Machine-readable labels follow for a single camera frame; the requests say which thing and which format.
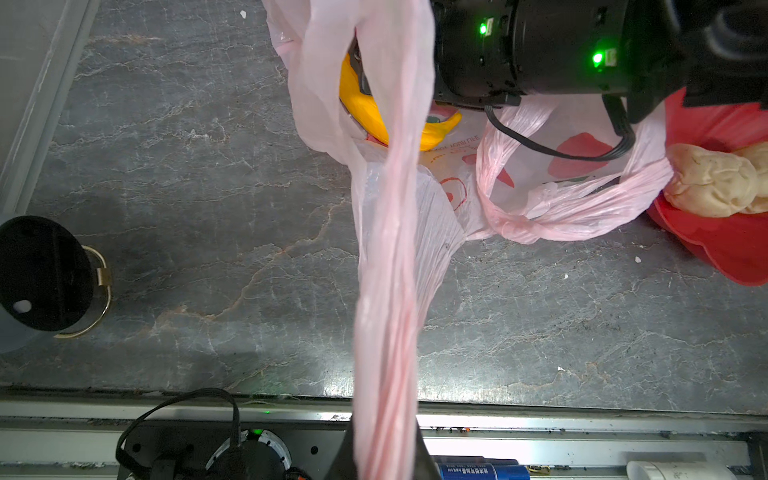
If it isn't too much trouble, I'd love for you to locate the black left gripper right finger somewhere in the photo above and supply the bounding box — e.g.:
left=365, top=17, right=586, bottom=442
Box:
left=412, top=424, right=442, bottom=480

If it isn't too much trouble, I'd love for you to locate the white tube on rail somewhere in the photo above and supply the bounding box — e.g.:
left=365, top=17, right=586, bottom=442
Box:
left=626, top=461, right=732, bottom=480

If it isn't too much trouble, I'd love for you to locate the small round black-top container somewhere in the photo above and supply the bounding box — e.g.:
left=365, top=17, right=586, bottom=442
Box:
left=1, top=214, right=113, bottom=354

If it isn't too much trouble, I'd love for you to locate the pink plastic bag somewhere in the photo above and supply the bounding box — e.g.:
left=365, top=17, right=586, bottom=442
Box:
left=265, top=1, right=671, bottom=479

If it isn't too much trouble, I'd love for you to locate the beige fake bun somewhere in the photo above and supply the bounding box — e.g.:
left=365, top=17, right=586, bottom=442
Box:
left=663, top=144, right=756, bottom=218
left=736, top=142, right=768, bottom=215

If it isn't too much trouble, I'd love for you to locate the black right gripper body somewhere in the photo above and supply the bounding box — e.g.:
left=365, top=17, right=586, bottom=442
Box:
left=431, top=1, right=631, bottom=110

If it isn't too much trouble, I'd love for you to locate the yellow fake banana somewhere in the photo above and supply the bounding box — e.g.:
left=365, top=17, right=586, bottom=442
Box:
left=339, top=54, right=462, bottom=151

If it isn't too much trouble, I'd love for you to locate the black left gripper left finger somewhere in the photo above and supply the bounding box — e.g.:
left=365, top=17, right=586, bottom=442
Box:
left=324, top=422, right=358, bottom=480

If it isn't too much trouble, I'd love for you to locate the blue marker pen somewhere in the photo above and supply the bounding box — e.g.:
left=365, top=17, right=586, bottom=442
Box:
left=436, top=459, right=531, bottom=480

